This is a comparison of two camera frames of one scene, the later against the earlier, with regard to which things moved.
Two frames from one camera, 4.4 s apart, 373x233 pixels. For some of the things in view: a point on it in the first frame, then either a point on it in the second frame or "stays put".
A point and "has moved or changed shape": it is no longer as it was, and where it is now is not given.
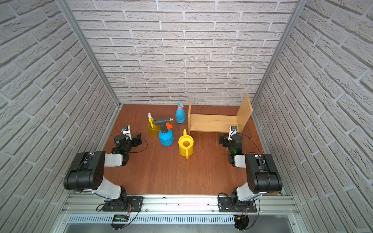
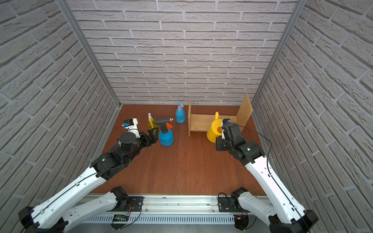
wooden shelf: (197, 123) stays put
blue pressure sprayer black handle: (166, 136) has moved or changed shape
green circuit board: (121, 218) stays put
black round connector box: (241, 222) stays put
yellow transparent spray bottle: (153, 129) stays put
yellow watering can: (186, 144) → (215, 131)
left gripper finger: (139, 139) → (154, 136)
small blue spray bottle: (180, 115) stays put
